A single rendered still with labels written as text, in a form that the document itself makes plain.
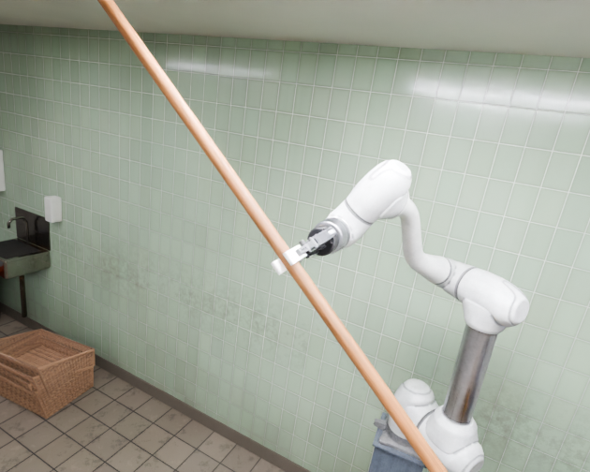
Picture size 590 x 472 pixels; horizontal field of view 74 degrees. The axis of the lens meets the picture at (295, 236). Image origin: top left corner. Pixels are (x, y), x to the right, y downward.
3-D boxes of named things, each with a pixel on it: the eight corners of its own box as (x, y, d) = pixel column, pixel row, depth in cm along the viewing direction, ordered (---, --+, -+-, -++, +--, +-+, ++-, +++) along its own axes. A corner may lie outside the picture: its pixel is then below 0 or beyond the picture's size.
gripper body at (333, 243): (346, 241, 99) (332, 250, 91) (322, 258, 103) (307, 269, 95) (329, 217, 100) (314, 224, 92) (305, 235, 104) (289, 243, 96)
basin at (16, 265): (53, 319, 353) (49, 218, 325) (10, 336, 322) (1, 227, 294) (22, 302, 371) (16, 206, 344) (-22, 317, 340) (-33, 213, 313)
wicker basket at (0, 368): (35, 413, 263) (32, 378, 255) (-23, 385, 280) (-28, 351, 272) (94, 374, 307) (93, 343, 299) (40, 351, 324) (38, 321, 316)
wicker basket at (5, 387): (36, 427, 268) (34, 393, 260) (-20, 397, 285) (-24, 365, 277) (95, 386, 312) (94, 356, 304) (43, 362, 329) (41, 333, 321)
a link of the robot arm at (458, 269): (435, 247, 142) (465, 261, 131) (462, 260, 152) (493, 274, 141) (418, 280, 143) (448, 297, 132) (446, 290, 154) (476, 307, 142)
